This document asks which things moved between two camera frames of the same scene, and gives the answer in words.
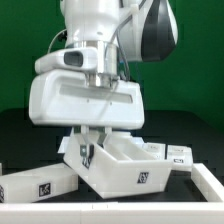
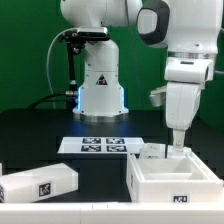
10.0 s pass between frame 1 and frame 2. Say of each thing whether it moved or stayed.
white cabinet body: moved
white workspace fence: stayed
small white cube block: stayed
